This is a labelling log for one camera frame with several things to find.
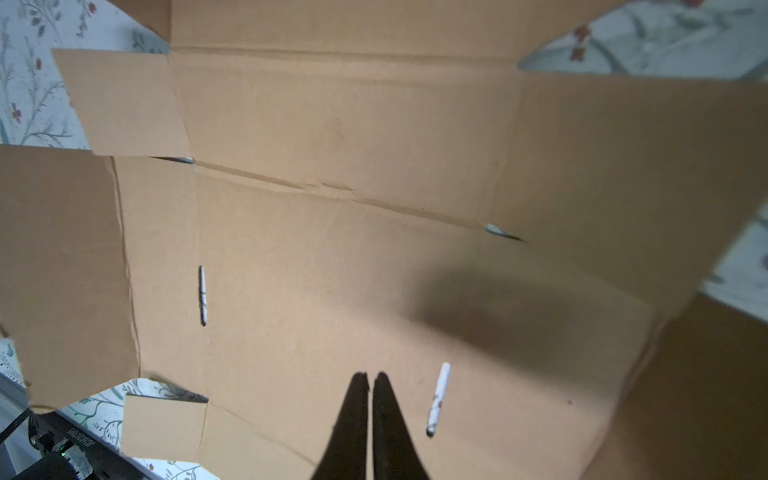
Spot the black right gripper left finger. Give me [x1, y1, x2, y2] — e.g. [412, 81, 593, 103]
[311, 372, 369, 480]

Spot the brown cardboard paper box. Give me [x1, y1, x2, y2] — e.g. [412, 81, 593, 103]
[1, 1, 767, 479]

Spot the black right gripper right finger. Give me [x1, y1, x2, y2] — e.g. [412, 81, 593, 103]
[372, 372, 430, 480]

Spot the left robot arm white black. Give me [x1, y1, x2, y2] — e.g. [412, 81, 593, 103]
[1, 409, 153, 480]

